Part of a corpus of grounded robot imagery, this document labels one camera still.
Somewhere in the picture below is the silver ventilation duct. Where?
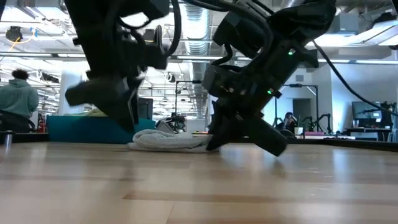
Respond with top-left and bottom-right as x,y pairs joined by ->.
183,2 -> 212,82

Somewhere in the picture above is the grey waffle-weave towel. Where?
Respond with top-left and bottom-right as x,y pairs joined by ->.
127,129 -> 220,154

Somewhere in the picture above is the black desktop monitor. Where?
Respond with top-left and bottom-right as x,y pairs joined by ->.
138,97 -> 154,121
351,101 -> 382,121

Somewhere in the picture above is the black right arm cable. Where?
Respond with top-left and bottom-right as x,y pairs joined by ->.
310,39 -> 398,118

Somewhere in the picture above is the black ceiling-mounted device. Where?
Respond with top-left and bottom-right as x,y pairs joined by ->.
5,26 -> 24,43

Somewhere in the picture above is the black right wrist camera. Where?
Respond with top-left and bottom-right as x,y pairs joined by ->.
213,11 -> 274,62

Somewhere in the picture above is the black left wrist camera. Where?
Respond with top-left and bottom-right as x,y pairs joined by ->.
143,24 -> 171,71

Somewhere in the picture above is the person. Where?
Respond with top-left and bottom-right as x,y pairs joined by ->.
0,68 -> 40,133
276,111 -> 298,134

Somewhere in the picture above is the black metal stand frame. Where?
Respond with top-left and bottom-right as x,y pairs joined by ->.
275,83 -> 320,125
174,80 -> 203,116

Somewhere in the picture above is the black aluminium table frame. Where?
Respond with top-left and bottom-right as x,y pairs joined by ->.
0,130 -> 398,153

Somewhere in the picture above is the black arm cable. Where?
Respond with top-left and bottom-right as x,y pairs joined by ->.
166,0 -> 183,58
310,39 -> 398,118

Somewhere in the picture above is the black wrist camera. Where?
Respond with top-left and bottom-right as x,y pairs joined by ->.
213,11 -> 274,62
143,24 -> 171,71

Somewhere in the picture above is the green microfiber towel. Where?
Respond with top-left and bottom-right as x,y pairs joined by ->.
73,108 -> 108,118

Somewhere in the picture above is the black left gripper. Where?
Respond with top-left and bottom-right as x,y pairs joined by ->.
65,32 -> 156,133

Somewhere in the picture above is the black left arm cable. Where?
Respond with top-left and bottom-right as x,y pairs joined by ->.
166,0 -> 183,58

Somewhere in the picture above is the teal plastic bin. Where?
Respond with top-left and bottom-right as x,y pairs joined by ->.
46,115 -> 156,144

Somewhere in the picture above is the black office chair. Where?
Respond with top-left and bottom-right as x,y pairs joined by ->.
0,109 -> 35,133

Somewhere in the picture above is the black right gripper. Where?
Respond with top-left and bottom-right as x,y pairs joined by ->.
201,43 -> 320,157

